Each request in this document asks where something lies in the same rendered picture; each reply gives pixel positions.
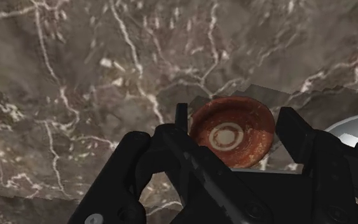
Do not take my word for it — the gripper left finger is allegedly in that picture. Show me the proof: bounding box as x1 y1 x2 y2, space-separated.
67 102 274 224

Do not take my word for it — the white round bowl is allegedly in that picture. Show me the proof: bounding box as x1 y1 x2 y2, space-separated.
324 112 358 148

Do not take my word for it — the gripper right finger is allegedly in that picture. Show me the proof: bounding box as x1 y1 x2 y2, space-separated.
275 106 358 224

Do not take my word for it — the red-brown ceramic bowl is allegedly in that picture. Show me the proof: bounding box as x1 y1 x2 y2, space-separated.
188 95 276 169

